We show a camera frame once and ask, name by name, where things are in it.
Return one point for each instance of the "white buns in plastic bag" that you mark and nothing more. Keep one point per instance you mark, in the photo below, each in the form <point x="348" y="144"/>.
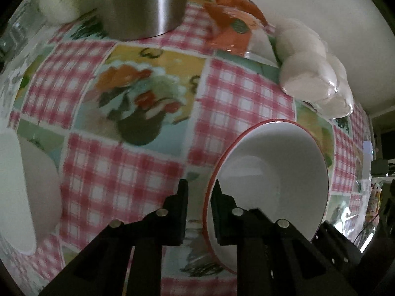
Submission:
<point x="309" y="72"/>

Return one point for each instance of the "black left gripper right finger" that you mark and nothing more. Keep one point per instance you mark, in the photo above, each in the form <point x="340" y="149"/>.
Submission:
<point x="255" y="237"/>

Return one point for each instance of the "stainless steel thermos jug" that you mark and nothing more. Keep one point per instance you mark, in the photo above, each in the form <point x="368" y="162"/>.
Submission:
<point x="140" y="19"/>

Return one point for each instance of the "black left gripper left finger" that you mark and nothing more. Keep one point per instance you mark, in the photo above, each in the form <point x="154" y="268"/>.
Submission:
<point x="141" y="243"/>

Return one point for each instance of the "checkered patchwork tablecloth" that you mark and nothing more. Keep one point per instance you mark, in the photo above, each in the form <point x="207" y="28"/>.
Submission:
<point x="125" y="121"/>

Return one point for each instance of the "small white device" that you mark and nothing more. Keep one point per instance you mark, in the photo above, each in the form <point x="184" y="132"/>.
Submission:
<point x="368" y="156"/>

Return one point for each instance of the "white bowl with vegetable print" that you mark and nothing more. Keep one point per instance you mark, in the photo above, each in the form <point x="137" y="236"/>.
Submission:
<point x="277" y="167"/>

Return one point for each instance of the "white square bowl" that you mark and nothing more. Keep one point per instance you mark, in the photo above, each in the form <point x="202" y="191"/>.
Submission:
<point x="30" y="193"/>

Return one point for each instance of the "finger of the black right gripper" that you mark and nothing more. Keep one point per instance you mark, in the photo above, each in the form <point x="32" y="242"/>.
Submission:
<point x="336" y="248"/>

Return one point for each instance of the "glass jars with black tray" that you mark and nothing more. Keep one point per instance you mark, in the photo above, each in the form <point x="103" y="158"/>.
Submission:
<point x="15" y="35"/>

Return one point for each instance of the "orange printed napkin pack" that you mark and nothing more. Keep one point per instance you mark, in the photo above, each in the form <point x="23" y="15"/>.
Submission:
<point x="235" y="23"/>

